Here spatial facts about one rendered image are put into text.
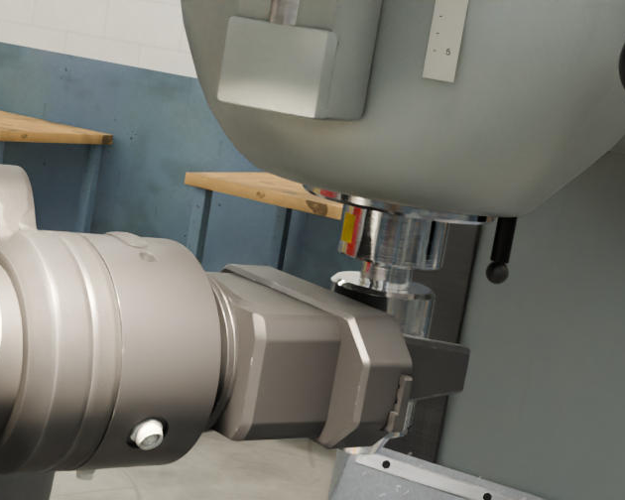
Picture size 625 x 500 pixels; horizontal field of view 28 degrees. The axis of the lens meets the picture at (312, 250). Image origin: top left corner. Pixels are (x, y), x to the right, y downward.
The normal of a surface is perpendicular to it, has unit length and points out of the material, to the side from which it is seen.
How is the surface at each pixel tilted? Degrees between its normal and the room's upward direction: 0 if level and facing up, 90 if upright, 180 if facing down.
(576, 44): 104
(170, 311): 56
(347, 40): 90
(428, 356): 90
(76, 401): 97
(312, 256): 90
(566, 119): 116
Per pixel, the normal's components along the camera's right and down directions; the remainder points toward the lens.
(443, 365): 0.59, 0.22
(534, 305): -0.47, 0.06
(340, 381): -0.79, -0.05
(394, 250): -0.04, 0.14
